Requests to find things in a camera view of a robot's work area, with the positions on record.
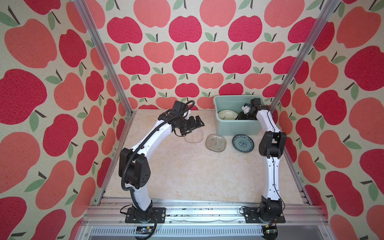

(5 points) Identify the clear grey glass plate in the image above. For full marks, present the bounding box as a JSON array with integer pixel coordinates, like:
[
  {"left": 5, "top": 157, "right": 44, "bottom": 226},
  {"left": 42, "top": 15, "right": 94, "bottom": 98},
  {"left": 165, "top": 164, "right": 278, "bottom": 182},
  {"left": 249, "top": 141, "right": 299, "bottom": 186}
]
[{"left": 205, "top": 134, "right": 227, "bottom": 153}]

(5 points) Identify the cream plate with plant drawing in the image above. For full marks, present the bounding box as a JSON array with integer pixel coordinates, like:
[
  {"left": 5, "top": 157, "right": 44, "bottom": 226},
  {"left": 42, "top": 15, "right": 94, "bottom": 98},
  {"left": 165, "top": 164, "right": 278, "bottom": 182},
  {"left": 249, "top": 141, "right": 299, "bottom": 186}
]
[{"left": 218, "top": 110, "right": 238, "bottom": 121}]

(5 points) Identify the small blue floral plate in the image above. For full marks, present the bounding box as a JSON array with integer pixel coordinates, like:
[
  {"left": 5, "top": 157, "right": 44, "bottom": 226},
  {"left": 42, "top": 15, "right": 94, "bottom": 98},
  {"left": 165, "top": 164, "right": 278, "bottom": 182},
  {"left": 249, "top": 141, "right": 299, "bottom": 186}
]
[{"left": 232, "top": 134, "right": 255, "bottom": 153}]

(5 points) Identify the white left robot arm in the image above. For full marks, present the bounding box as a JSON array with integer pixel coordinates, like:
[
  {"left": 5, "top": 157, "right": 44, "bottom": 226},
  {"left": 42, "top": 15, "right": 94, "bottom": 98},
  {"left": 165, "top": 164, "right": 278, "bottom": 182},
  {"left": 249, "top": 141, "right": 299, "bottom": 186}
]
[{"left": 119, "top": 100, "right": 205, "bottom": 218}]

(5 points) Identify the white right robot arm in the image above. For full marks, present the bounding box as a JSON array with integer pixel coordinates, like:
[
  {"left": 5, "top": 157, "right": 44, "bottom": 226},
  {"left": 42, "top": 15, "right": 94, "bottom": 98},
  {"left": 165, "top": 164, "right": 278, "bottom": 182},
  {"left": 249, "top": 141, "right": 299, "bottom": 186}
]
[{"left": 241, "top": 98, "right": 287, "bottom": 223}]

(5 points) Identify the mint green plastic bin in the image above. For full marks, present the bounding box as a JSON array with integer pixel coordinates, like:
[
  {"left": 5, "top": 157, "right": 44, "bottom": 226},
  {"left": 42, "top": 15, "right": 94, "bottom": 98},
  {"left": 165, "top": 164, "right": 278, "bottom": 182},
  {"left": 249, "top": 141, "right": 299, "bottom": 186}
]
[{"left": 214, "top": 95, "right": 267, "bottom": 136}]

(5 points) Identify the clear round glass plate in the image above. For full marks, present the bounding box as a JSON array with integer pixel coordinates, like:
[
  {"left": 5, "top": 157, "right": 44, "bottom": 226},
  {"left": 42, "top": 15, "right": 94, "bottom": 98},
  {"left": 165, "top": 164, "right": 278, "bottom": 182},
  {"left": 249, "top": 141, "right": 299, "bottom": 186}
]
[{"left": 184, "top": 129, "right": 204, "bottom": 144}]

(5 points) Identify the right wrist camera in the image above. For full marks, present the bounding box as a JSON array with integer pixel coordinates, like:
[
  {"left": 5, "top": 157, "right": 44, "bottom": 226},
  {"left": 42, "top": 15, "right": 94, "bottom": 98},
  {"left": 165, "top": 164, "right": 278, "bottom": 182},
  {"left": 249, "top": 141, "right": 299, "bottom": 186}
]
[{"left": 242, "top": 104, "right": 251, "bottom": 115}]

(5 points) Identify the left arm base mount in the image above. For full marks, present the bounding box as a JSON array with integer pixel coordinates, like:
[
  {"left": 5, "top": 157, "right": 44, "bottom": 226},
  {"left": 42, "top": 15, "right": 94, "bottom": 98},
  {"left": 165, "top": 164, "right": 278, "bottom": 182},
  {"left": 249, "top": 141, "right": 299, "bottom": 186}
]
[{"left": 125, "top": 207, "right": 167, "bottom": 224}]

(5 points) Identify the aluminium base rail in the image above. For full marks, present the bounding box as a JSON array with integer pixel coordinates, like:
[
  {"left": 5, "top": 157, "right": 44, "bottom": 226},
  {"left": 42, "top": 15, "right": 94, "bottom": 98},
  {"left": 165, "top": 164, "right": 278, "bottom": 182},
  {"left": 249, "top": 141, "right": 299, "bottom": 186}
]
[{"left": 75, "top": 197, "right": 336, "bottom": 240}]

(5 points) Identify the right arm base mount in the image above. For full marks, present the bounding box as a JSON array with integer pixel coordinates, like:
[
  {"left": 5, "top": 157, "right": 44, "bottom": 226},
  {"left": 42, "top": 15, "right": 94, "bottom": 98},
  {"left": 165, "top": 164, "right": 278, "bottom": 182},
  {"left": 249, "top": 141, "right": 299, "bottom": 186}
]
[{"left": 239, "top": 206, "right": 286, "bottom": 224}]

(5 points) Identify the left aluminium frame post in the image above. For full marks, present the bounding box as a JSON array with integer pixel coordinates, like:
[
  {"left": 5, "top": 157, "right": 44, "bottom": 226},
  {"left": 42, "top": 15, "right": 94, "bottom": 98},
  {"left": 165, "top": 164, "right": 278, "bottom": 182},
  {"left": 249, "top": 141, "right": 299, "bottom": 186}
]
[{"left": 74, "top": 0, "right": 134, "bottom": 117}]

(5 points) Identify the aluminium frame post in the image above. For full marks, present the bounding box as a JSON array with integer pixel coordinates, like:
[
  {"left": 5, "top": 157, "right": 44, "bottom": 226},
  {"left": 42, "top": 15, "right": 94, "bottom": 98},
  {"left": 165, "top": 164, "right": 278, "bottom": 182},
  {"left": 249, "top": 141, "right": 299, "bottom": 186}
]
[
  {"left": 270, "top": 0, "right": 340, "bottom": 112},
  {"left": 74, "top": 0, "right": 134, "bottom": 117}
]

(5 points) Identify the right aluminium frame post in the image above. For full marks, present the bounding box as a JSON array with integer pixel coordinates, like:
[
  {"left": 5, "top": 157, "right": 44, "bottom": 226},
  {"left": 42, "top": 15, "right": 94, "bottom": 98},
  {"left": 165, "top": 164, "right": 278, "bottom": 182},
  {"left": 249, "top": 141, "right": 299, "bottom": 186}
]
[{"left": 270, "top": 0, "right": 340, "bottom": 112}]

